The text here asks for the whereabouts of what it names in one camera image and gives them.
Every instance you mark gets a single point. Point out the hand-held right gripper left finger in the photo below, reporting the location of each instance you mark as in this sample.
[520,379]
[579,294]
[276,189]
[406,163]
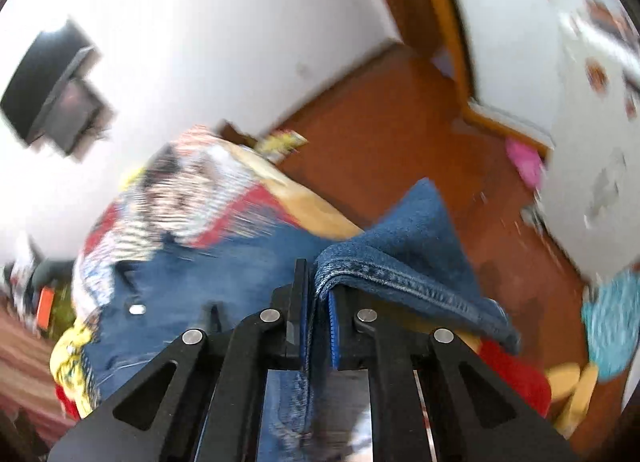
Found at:
[299,312]

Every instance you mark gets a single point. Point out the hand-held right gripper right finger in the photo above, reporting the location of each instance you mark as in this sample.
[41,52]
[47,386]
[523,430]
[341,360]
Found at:
[334,332]

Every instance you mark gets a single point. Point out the blue denim jeans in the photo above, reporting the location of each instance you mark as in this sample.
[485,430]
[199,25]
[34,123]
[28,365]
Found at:
[400,242]

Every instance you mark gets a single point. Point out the tan blanket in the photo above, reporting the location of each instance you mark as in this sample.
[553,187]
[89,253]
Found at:
[305,207]

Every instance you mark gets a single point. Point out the patchwork printed bedspread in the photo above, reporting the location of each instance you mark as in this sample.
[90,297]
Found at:
[200,202]

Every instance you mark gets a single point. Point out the yellow printed packet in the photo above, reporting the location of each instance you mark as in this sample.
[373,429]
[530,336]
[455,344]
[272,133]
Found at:
[282,142]

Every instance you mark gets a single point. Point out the yellow cloth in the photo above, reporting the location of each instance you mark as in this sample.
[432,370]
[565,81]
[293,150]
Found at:
[70,357]

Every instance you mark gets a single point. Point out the green cloth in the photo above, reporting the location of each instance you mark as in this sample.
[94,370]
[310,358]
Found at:
[64,314]

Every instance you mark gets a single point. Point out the yellow wooden stool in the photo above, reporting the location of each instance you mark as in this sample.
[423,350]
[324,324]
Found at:
[575,387]

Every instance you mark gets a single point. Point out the grey cushion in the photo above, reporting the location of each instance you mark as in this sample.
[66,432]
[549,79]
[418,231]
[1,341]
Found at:
[52,272]

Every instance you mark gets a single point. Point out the orange box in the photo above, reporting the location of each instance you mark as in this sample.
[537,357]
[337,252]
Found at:
[46,307]

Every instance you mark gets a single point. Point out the pink toy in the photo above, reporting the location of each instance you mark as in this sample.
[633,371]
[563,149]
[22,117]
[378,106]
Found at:
[525,162]

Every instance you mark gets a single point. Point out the teal cloth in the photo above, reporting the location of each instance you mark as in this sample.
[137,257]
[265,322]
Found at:
[612,322]

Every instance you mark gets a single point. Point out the striped curtain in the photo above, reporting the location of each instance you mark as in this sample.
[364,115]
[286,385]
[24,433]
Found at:
[25,372]

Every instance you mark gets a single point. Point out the wooden door frame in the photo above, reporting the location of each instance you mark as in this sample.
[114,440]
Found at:
[442,22]

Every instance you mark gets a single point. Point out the black wall television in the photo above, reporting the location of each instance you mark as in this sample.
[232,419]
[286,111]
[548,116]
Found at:
[45,77]

